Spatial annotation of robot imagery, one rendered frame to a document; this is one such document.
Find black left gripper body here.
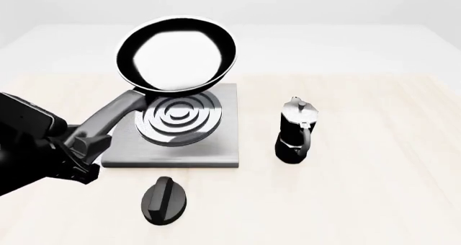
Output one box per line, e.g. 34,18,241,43
43,137,101,186

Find black frying pan grey handle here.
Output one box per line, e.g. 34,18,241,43
63,14,239,150

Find round black stove knob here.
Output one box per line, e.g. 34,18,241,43
140,176,189,226

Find flat grey stove plate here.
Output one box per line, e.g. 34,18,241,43
100,83,241,169

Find black and silver moka pot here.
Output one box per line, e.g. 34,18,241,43
274,96,321,165

